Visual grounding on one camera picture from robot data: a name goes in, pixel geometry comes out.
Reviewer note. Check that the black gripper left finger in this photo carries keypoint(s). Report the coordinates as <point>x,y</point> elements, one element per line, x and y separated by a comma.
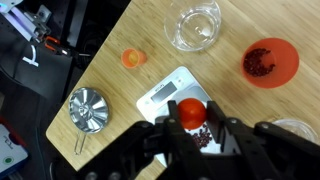
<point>150,150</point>

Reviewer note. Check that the blue white device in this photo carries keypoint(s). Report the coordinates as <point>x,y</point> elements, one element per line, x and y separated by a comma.
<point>10,156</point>

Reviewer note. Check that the tall clear drinking glass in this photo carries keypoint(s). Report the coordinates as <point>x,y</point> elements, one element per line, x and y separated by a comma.
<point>193,26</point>

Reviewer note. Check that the black bag white mark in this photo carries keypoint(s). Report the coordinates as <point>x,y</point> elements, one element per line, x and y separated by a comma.
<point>33,73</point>

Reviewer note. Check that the dark red beans pile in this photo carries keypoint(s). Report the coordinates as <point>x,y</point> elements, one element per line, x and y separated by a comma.
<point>201,137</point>
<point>258,63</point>

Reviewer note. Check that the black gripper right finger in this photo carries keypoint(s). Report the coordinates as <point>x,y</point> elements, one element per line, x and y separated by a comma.
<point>266,153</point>

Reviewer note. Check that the white digital kitchen scale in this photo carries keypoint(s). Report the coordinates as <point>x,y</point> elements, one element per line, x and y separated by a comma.
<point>160,93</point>

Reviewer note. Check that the small orange cup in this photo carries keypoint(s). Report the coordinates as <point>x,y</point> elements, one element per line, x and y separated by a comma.
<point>133,58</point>

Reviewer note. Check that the white seasoning bottle orange cap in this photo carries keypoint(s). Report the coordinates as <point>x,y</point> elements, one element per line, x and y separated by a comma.
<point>191,113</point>

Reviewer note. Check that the white purple device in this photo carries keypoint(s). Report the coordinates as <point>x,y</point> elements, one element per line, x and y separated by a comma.
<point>23,21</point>

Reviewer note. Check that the white bowl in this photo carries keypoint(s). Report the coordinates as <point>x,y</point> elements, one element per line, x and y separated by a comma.
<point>208,150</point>

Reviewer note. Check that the orange bowl with red beans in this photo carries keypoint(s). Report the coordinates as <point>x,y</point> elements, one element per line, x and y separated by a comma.
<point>286,61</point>

